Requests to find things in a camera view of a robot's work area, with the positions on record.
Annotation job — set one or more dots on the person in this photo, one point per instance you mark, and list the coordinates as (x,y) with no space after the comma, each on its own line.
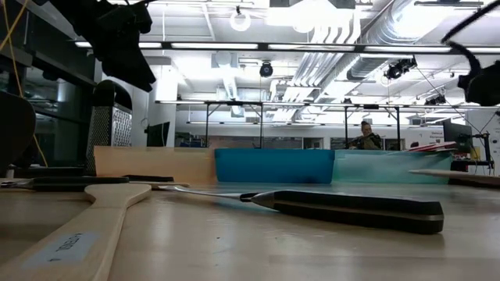
(367,140)

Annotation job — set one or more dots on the orange plastic bin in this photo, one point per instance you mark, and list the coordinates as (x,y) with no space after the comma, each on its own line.
(156,164)

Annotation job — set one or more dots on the silver ceiling air duct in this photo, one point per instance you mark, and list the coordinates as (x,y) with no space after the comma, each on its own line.
(390,31)

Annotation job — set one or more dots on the black ceiling camera cluster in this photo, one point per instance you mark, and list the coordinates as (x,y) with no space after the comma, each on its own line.
(398,69)

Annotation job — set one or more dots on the black aluminium rig frame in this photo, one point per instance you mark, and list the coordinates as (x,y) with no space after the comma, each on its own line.
(166,45)

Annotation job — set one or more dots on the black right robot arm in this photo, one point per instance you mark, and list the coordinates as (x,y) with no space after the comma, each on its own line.
(484,86)

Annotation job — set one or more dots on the black camera stand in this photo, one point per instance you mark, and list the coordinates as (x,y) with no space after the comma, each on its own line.
(486,152)

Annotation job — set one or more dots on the blue plastic bin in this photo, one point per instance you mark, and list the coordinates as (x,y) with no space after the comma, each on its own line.
(273,166)

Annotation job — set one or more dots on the plain wooden spoon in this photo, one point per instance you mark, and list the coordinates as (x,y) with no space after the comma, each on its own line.
(461,175)

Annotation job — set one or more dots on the wooden spatula with label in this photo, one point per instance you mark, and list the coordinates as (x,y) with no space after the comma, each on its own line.
(97,218)

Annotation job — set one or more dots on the black background rig frame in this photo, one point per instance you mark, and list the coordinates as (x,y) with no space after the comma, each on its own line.
(261,125)

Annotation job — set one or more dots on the dark background monitor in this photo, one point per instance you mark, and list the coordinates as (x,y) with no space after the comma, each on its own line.
(158,134)

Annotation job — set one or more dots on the teal plastic bin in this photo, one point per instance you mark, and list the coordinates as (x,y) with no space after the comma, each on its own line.
(390,168)

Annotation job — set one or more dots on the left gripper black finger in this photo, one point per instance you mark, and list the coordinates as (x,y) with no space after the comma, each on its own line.
(131,70)

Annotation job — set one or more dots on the dark monitor on stand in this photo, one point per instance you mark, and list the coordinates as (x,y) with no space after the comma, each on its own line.
(457,134)

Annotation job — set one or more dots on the black overhead camera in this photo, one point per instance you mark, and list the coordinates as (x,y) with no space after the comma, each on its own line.
(266,70)

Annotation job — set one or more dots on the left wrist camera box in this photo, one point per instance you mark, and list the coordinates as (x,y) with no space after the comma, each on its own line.
(138,17)

